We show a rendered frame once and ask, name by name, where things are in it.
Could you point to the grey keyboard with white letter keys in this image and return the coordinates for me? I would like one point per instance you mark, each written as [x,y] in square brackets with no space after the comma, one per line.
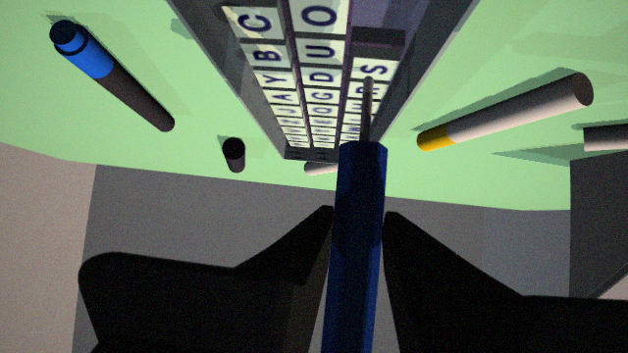
[299,67]

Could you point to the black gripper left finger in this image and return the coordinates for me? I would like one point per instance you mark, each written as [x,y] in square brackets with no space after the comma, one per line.
[267,304]

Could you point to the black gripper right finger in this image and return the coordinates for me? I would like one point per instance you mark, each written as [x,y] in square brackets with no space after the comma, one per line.
[443,304]

